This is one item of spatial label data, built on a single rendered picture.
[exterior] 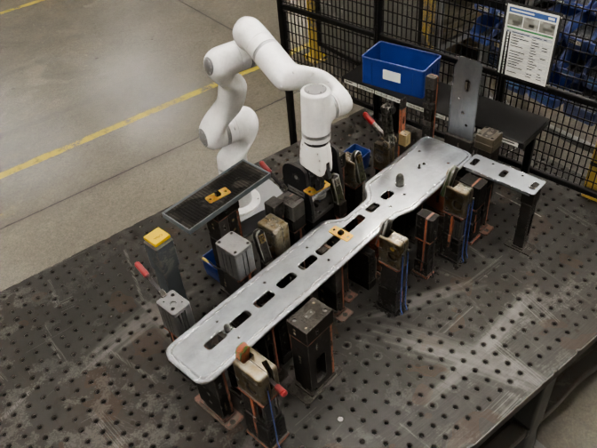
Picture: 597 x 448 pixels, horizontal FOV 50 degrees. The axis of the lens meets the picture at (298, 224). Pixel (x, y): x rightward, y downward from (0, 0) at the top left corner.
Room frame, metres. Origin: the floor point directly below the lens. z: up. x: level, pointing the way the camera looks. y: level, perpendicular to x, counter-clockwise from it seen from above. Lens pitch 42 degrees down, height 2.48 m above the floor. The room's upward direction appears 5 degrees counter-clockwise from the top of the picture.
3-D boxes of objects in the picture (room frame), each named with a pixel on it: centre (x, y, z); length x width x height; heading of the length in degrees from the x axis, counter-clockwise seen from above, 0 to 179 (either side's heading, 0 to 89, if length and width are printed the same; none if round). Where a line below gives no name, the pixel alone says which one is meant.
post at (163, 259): (1.48, 0.44, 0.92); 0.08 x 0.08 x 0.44; 44
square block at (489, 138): (2.00, -0.76, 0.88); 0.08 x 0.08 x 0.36; 44
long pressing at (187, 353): (1.56, -0.13, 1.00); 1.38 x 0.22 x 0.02; 134
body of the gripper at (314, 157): (1.53, -0.07, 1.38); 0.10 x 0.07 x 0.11; 37
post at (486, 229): (1.87, -0.73, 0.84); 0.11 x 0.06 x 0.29; 44
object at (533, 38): (2.22, -0.94, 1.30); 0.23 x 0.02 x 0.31; 44
